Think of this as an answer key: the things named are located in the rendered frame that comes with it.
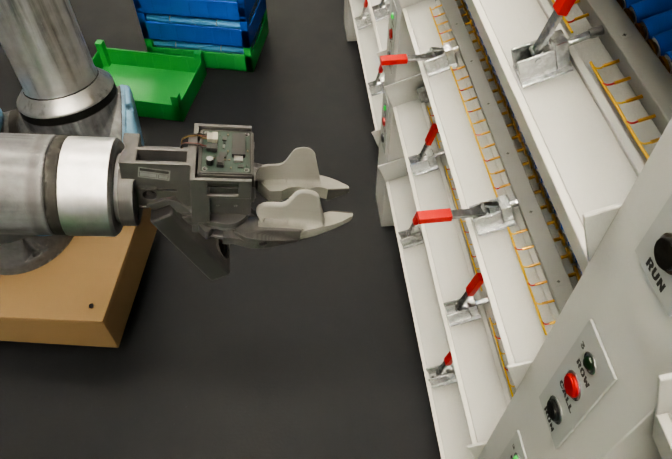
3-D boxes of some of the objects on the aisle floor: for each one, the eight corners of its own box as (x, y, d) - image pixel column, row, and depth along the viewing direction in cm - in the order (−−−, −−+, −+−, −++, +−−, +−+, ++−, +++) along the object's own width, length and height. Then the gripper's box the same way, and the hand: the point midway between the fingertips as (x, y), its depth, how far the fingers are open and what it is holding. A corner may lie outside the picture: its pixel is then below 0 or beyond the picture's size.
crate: (74, 109, 158) (63, 84, 151) (105, 62, 170) (97, 38, 164) (183, 122, 154) (176, 97, 148) (207, 74, 167) (202, 49, 161)
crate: (150, 62, 170) (143, 38, 164) (173, 23, 183) (167, -1, 177) (253, 72, 168) (250, 48, 161) (268, 31, 180) (266, 7, 174)
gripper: (107, 194, 48) (369, 201, 51) (125, 105, 54) (355, 117, 58) (121, 257, 54) (352, 259, 58) (135, 171, 61) (341, 177, 65)
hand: (335, 207), depth 60 cm, fingers open, 3 cm apart
